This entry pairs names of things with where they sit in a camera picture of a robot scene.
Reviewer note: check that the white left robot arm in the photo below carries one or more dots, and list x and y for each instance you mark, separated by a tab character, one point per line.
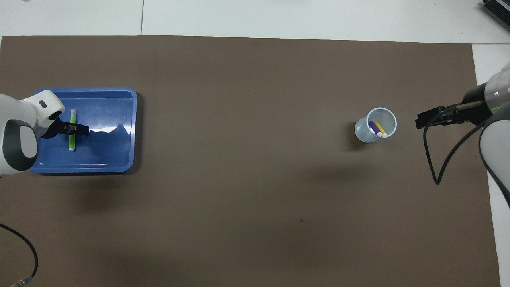
20	115

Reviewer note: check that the blue plastic tray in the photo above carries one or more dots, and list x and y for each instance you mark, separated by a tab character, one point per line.
107	155

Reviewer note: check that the yellow pen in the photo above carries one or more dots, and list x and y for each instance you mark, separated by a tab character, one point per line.
381	128

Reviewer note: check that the grey ribbed device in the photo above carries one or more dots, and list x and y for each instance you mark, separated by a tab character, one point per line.
498	10

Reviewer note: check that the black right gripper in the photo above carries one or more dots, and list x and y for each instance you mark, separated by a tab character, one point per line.
470	109

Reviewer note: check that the clear plastic cup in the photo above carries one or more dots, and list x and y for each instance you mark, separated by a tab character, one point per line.
362	133

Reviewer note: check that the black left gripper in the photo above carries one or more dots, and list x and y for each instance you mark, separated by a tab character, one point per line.
53	129

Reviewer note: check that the purple pen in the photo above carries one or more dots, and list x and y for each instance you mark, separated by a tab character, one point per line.
373	127

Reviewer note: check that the green pen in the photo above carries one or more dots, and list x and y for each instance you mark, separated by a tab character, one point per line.
72	143

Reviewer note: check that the brown table mat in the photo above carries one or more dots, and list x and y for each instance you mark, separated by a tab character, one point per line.
239	179

